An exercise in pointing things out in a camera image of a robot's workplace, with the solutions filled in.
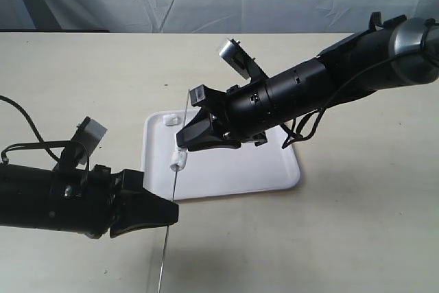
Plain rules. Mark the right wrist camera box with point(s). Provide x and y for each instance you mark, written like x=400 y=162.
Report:
x=235 y=56

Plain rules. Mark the thin metal skewer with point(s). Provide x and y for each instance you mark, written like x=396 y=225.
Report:
x=173 y=192

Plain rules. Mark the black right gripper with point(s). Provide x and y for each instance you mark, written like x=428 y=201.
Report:
x=226 y=120

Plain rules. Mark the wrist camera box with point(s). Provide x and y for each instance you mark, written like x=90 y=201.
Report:
x=87 y=137
x=235 y=56

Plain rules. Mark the white rectangular plastic tray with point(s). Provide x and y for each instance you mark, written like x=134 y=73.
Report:
x=218 y=172

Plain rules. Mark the white marshmallow piece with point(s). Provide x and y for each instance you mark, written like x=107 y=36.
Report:
x=178 y=160
x=171 y=119

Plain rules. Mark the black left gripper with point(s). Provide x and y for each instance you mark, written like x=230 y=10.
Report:
x=99 y=201

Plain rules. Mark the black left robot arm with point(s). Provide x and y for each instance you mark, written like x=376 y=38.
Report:
x=26 y=194

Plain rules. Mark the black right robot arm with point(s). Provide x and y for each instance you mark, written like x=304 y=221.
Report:
x=388 y=54

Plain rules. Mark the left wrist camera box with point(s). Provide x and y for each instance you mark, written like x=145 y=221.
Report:
x=87 y=137

